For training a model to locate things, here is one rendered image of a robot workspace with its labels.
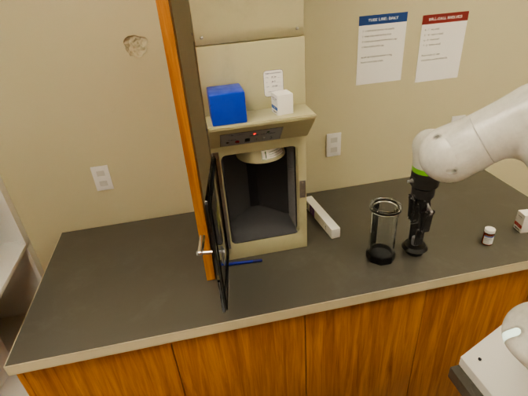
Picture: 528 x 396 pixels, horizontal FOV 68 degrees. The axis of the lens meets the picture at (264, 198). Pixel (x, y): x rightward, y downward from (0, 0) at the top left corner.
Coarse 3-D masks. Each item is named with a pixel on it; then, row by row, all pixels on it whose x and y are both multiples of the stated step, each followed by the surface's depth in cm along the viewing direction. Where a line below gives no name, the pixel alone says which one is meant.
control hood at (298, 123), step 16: (256, 112) 120; (272, 112) 119; (304, 112) 117; (208, 128) 112; (224, 128) 111; (240, 128) 113; (256, 128) 115; (288, 128) 119; (304, 128) 121; (240, 144) 124
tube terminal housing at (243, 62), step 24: (216, 48) 111; (240, 48) 113; (264, 48) 114; (288, 48) 115; (216, 72) 115; (240, 72) 116; (288, 72) 119; (264, 96) 121; (264, 144) 129; (288, 144) 131; (264, 240) 148; (288, 240) 150
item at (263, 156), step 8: (248, 152) 134; (256, 152) 133; (264, 152) 133; (272, 152) 134; (280, 152) 137; (240, 160) 136; (248, 160) 134; (256, 160) 133; (264, 160) 133; (272, 160) 134
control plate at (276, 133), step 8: (272, 128) 117; (280, 128) 118; (224, 136) 116; (232, 136) 117; (240, 136) 118; (248, 136) 119; (256, 136) 120; (264, 136) 121; (224, 144) 121; (232, 144) 122
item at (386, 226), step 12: (372, 204) 134; (384, 204) 138; (396, 204) 135; (372, 216) 135; (384, 216) 130; (396, 216) 132; (372, 228) 136; (384, 228) 133; (396, 228) 135; (372, 240) 139; (384, 240) 136; (372, 252) 141; (384, 252) 138
